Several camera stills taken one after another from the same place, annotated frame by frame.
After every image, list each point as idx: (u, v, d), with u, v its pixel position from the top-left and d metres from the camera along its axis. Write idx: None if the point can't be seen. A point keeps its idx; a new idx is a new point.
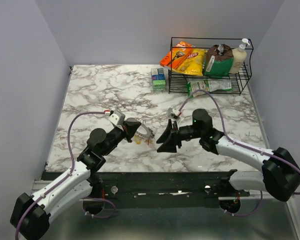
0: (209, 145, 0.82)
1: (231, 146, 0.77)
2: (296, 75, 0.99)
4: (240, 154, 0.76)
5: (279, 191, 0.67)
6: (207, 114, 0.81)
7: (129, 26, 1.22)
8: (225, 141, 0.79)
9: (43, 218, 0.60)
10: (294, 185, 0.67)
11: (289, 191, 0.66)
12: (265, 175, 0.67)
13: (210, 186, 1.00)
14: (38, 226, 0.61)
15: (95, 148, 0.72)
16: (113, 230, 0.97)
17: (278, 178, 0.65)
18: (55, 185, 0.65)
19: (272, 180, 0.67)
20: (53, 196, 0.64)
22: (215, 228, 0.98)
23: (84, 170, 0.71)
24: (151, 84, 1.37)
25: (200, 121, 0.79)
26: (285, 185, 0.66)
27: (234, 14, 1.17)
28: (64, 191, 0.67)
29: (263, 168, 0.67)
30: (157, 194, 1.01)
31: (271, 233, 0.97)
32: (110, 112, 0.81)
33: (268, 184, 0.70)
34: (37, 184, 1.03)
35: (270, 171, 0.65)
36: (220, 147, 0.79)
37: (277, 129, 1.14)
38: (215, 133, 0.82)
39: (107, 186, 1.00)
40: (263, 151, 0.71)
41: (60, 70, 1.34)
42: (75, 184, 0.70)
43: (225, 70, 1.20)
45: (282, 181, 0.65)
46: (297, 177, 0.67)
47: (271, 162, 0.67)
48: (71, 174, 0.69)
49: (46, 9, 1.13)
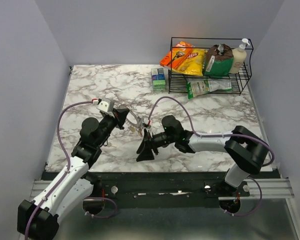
0: (185, 147, 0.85)
1: (201, 140, 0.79)
2: (296, 75, 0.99)
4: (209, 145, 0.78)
5: (250, 166, 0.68)
6: (175, 118, 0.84)
7: (129, 26, 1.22)
8: (194, 137, 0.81)
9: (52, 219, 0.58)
10: (263, 158, 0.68)
11: (259, 163, 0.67)
12: (232, 155, 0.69)
13: (210, 186, 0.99)
14: (47, 228, 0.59)
15: (89, 138, 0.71)
16: (113, 230, 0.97)
17: (242, 153, 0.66)
18: (56, 185, 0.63)
19: (239, 158, 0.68)
20: (56, 197, 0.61)
22: (215, 228, 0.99)
23: (81, 164, 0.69)
24: (151, 84, 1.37)
25: (170, 127, 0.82)
26: (252, 158, 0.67)
27: (234, 14, 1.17)
28: (65, 190, 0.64)
29: (227, 147, 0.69)
30: (157, 194, 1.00)
31: (271, 233, 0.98)
32: (98, 100, 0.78)
33: (240, 165, 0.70)
34: (37, 184, 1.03)
35: (233, 148, 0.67)
36: (192, 145, 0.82)
37: (277, 130, 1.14)
38: (186, 135, 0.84)
39: (107, 186, 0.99)
40: (224, 134, 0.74)
41: (60, 70, 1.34)
42: (76, 180, 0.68)
43: (225, 70, 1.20)
45: (247, 154, 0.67)
46: (263, 148, 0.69)
47: (232, 141, 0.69)
48: (69, 171, 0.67)
49: (46, 9, 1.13)
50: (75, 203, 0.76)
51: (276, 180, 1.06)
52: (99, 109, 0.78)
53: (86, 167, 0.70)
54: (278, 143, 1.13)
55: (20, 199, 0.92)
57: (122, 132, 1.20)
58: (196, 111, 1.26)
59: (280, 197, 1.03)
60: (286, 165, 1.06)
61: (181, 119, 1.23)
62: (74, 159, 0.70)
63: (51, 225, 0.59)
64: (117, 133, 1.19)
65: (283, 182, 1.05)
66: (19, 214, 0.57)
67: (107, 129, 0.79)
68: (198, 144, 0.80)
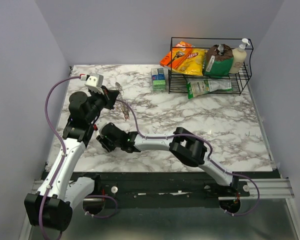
0: (131, 148, 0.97)
1: (144, 141, 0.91)
2: (296, 75, 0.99)
4: (153, 145, 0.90)
5: (190, 162, 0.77)
6: (112, 127, 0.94)
7: (129, 26, 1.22)
8: (140, 138, 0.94)
9: (63, 204, 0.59)
10: (200, 152, 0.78)
11: (197, 158, 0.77)
12: (176, 154, 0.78)
13: (210, 186, 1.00)
14: (63, 215, 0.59)
15: (78, 112, 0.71)
16: (113, 230, 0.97)
17: (183, 151, 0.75)
18: (57, 171, 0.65)
19: (181, 156, 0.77)
20: (60, 182, 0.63)
22: (215, 228, 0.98)
23: (76, 144, 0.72)
24: (151, 84, 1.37)
25: (111, 134, 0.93)
26: (191, 155, 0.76)
27: (234, 14, 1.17)
28: (68, 174, 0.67)
29: (171, 150, 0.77)
30: (157, 194, 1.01)
31: (272, 234, 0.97)
32: (86, 76, 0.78)
33: (184, 162, 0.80)
34: (37, 184, 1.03)
35: (176, 149, 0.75)
36: (138, 146, 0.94)
37: (278, 130, 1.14)
38: (131, 136, 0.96)
39: (107, 186, 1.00)
40: (166, 137, 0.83)
41: (60, 70, 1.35)
42: (74, 163, 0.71)
43: (226, 70, 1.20)
45: (186, 152, 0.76)
46: (199, 143, 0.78)
47: (175, 143, 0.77)
48: (66, 153, 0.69)
49: (45, 9, 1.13)
50: (80, 190, 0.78)
51: (275, 180, 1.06)
52: (88, 84, 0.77)
53: (81, 146, 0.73)
54: (279, 143, 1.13)
55: (21, 199, 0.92)
57: None
58: (196, 111, 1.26)
59: (280, 197, 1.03)
60: (286, 165, 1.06)
61: (181, 119, 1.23)
62: (68, 141, 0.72)
63: (64, 212, 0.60)
64: None
65: (283, 182, 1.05)
66: (28, 208, 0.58)
67: (96, 107, 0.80)
68: (142, 144, 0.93)
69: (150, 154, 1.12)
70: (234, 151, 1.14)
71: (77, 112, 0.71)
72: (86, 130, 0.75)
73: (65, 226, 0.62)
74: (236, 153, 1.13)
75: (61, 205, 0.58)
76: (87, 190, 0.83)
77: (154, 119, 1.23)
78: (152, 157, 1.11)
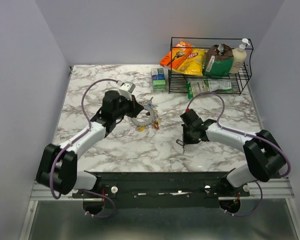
0: (201, 132, 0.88)
1: (219, 131, 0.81)
2: (296, 75, 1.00)
4: (227, 138, 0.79)
5: (260, 172, 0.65)
6: (194, 111, 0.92)
7: (128, 27, 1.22)
8: (214, 126, 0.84)
9: (76, 164, 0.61)
10: (277, 168, 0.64)
11: (271, 173, 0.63)
12: (246, 154, 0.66)
13: (210, 186, 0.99)
14: (71, 174, 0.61)
15: (109, 105, 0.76)
16: (112, 230, 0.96)
17: (258, 156, 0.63)
18: (80, 136, 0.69)
19: (252, 159, 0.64)
20: (79, 145, 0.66)
22: (215, 228, 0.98)
23: (101, 127, 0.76)
24: (151, 84, 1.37)
25: (186, 116, 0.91)
26: (266, 164, 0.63)
27: (234, 13, 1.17)
28: (86, 144, 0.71)
29: (245, 147, 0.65)
30: (157, 194, 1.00)
31: (272, 234, 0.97)
32: (122, 82, 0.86)
33: (250, 168, 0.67)
34: (37, 184, 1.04)
35: (251, 148, 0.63)
36: (208, 132, 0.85)
37: (278, 130, 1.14)
38: (206, 121, 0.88)
39: (107, 186, 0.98)
40: (246, 133, 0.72)
41: (60, 70, 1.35)
42: (93, 140, 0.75)
43: (225, 70, 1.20)
45: (261, 158, 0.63)
46: (280, 158, 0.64)
47: (253, 142, 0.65)
48: (90, 129, 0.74)
49: (45, 9, 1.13)
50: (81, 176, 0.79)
51: (275, 179, 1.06)
52: (122, 89, 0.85)
53: (103, 131, 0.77)
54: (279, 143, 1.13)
55: (20, 199, 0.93)
57: (122, 132, 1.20)
58: (196, 111, 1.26)
59: (280, 197, 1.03)
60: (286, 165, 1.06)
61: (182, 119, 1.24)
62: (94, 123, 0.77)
63: (73, 173, 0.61)
64: (117, 133, 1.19)
65: (283, 182, 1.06)
66: (44, 158, 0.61)
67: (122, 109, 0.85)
68: (215, 134, 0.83)
69: (150, 154, 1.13)
70: (233, 151, 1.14)
71: (107, 106, 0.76)
72: (108, 126, 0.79)
73: (67, 190, 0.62)
74: (236, 154, 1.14)
75: (74, 164, 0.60)
76: (86, 182, 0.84)
77: (153, 118, 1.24)
78: (152, 157, 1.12)
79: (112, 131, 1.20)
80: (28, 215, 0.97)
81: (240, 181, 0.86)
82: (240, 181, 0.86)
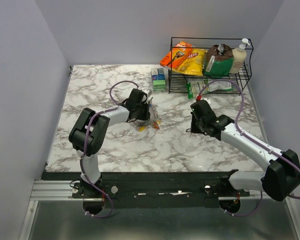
0: (214, 130, 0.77)
1: (238, 136, 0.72)
2: (296, 75, 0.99)
4: (246, 148, 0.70)
5: (275, 189, 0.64)
6: (207, 103, 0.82)
7: (128, 27, 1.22)
8: (232, 128, 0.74)
9: (107, 127, 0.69)
10: (291, 188, 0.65)
11: (286, 192, 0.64)
12: (267, 172, 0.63)
13: (210, 186, 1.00)
14: (102, 134, 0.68)
15: (136, 95, 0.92)
16: (112, 230, 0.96)
17: (281, 178, 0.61)
18: (110, 110, 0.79)
19: (272, 179, 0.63)
20: (109, 116, 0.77)
22: (215, 228, 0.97)
23: (126, 109, 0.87)
24: (151, 84, 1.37)
25: (198, 108, 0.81)
26: (284, 187, 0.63)
27: (234, 13, 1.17)
28: (113, 118, 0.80)
29: (268, 168, 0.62)
30: (157, 194, 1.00)
31: (272, 234, 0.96)
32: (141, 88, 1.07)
33: (265, 181, 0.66)
34: (37, 184, 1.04)
35: (275, 171, 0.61)
36: (224, 133, 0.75)
37: (278, 130, 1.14)
38: (221, 118, 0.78)
39: (107, 186, 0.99)
40: (271, 150, 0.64)
41: (60, 70, 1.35)
42: (118, 119, 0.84)
43: (225, 70, 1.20)
45: (281, 180, 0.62)
46: (297, 180, 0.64)
47: (278, 163, 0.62)
48: (118, 108, 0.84)
49: (45, 9, 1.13)
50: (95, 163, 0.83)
51: None
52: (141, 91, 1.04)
53: (125, 115, 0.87)
54: (279, 143, 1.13)
55: (20, 199, 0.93)
57: (122, 132, 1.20)
58: None
59: None
60: None
61: (182, 119, 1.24)
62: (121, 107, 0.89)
63: (102, 135, 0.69)
64: (117, 133, 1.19)
65: None
66: (81, 117, 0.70)
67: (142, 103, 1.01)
68: (233, 138, 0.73)
69: (150, 154, 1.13)
70: (233, 151, 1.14)
71: (135, 96, 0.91)
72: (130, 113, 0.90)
73: (96, 148, 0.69)
74: (236, 154, 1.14)
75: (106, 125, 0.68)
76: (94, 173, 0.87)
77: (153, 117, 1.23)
78: (152, 157, 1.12)
79: (112, 131, 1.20)
80: (28, 215, 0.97)
81: (241, 185, 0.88)
82: (242, 186, 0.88)
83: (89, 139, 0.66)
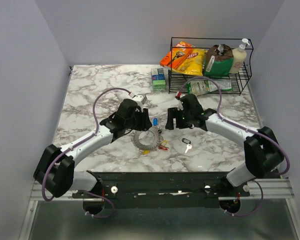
0: (200, 121, 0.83)
1: (220, 122, 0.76)
2: (296, 75, 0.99)
4: (227, 132, 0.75)
5: (257, 168, 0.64)
6: (195, 97, 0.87)
7: (128, 27, 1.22)
8: (215, 117, 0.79)
9: (72, 171, 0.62)
10: (274, 166, 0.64)
11: (268, 169, 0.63)
12: (246, 150, 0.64)
13: (210, 186, 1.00)
14: (66, 179, 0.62)
15: (125, 110, 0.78)
16: (112, 230, 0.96)
17: (258, 152, 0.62)
18: (81, 142, 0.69)
19: (251, 156, 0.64)
20: (80, 151, 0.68)
22: (215, 228, 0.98)
23: (107, 132, 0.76)
24: (150, 84, 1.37)
25: (187, 100, 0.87)
26: (264, 162, 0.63)
27: (234, 14, 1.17)
28: (88, 149, 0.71)
29: (245, 144, 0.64)
30: (157, 194, 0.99)
31: (272, 234, 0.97)
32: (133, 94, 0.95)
33: (247, 163, 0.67)
34: (37, 184, 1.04)
35: (252, 146, 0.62)
36: (208, 122, 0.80)
37: (278, 130, 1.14)
38: (206, 111, 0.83)
39: (107, 186, 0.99)
40: (248, 129, 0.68)
41: (60, 70, 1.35)
42: (96, 146, 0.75)
43: (226, 70, 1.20)
45: (260, 155, 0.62)
46: (277, 156, 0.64)
47: (254, 138, 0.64)
48: (96, 134, 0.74)
49: (46, 10, 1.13)
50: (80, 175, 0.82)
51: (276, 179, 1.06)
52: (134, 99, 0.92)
53: (109, 137, 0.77)
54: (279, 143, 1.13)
55: (20, 199, 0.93)
57: None
58: None
59: (280, 197, 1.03)
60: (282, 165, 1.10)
61: None
62: (102, 127, 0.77)
63: (67, 178, 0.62)
64: None
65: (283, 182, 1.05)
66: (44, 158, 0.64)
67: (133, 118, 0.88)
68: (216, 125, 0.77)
69: (150, 154, 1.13)
70: (233, 151, 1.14)
71: (124, 110, 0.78)
72: (116, 132, 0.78)
73: (60, 191, 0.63)
74: (236, 153, 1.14)
75: (70, 170, 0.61)
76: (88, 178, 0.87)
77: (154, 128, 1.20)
78: (152, 157, 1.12)
79: None
80: (27, 216, 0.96)
81: (239, 182, 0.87)
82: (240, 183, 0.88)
83: (50, 176, 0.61)
